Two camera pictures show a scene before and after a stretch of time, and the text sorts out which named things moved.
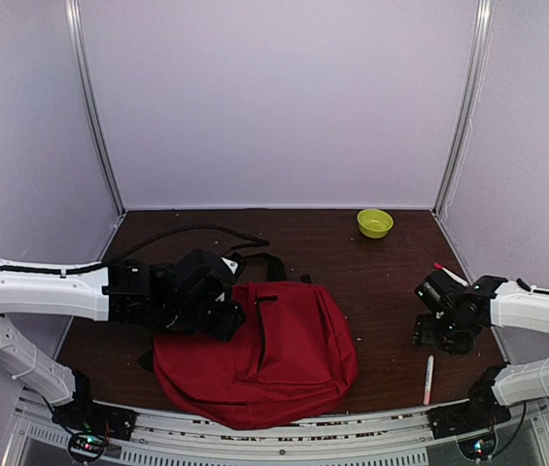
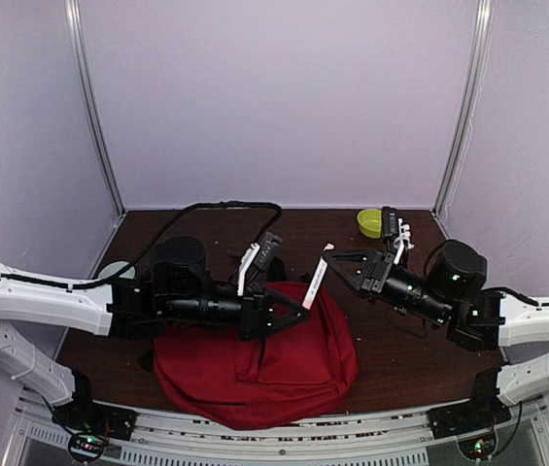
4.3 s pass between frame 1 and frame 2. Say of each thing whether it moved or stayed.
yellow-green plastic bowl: stayed
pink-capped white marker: moved
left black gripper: moved
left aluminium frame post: stayed
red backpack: stayed
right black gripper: moved
